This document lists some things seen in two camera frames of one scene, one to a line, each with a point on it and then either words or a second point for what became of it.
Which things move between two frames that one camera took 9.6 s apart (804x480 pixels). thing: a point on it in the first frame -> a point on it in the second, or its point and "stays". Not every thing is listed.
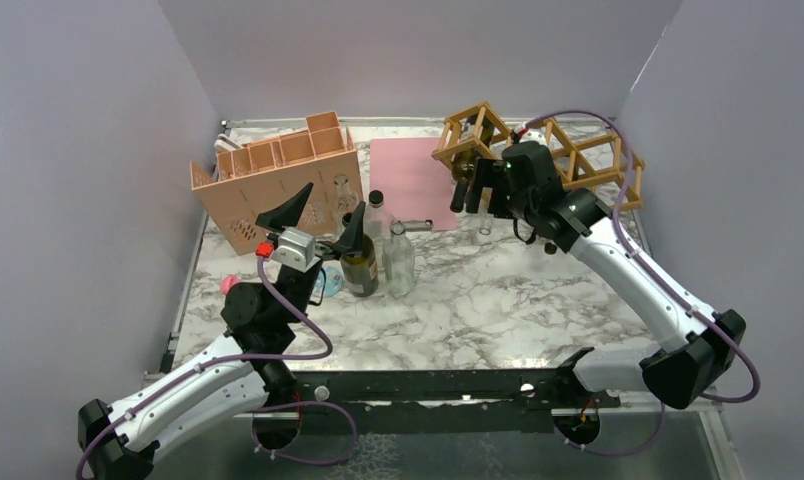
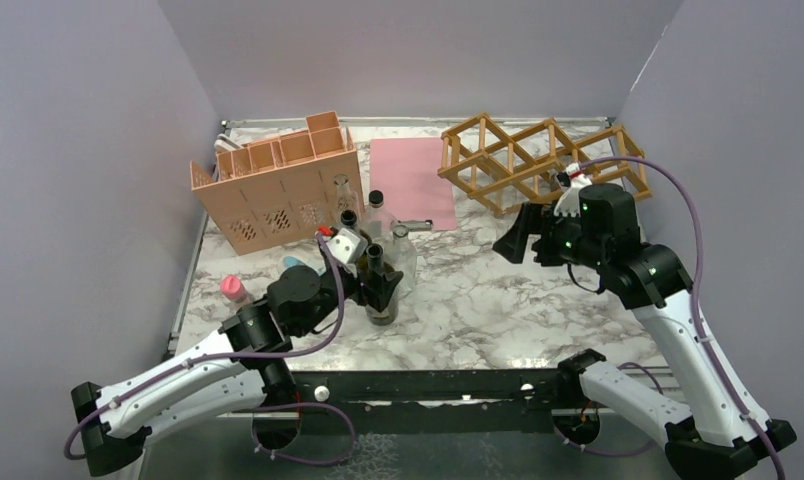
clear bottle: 484,219 -> 549,183
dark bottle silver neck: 360,272 stays
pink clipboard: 414,185 stays
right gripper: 490,173 -> 537,219
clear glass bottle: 346,199 stays
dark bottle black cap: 464,164 -> 375,263
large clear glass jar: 378,221 stays
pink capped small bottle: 228,281 stays
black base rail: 498,401 stays
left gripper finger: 353,239 -> 380,287
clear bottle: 398,255 stays
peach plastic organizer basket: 255,177 stays
